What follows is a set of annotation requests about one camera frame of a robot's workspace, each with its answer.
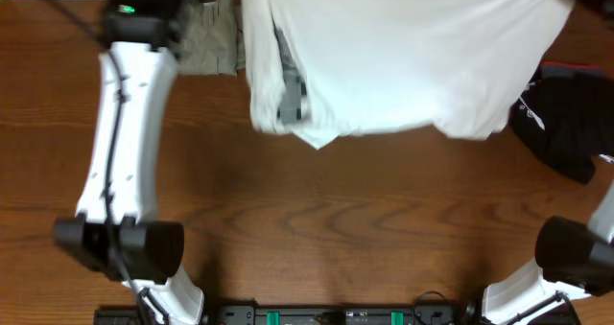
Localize folded khaki shorts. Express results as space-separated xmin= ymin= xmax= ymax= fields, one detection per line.
xmin=177 ymin=0 xmax=240 ymax=76

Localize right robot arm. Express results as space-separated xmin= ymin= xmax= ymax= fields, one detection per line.
xmin=460 ymin=0 xmax=613 ymax=325

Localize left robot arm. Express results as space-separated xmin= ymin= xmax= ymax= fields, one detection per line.
xmin=54 ymin=0 xmax=207 ymax=324

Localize white t-shirt black print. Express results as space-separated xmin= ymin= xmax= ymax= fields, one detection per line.
xmin=242 ymin=0 xmax=574 ymax=148

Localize black garment red trim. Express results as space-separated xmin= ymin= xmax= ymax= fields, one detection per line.
xmin=508 ymin=61 xmax=613 ymax=184

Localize left black cable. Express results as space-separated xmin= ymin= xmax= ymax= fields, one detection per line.
xmin=18 ymin=0 xmax=169 ymax=325

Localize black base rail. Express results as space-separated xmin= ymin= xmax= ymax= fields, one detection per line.
xmin=93 ymin=304 xmax=481 ymax=325

